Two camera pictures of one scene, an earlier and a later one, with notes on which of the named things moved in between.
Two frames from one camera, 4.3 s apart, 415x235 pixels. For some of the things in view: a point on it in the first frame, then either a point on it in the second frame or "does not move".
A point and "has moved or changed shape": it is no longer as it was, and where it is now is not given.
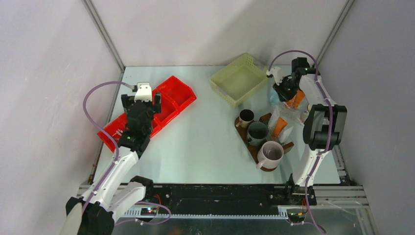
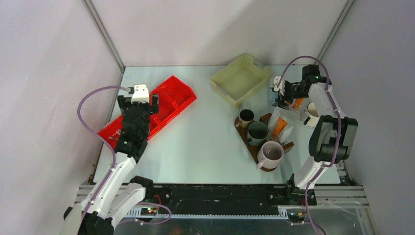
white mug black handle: x=303 y=115 has moved or changed shape
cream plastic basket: x=238 y=80 does not move
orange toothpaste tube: x=280 y=125 does not move
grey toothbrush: x=118 y=131 does not move
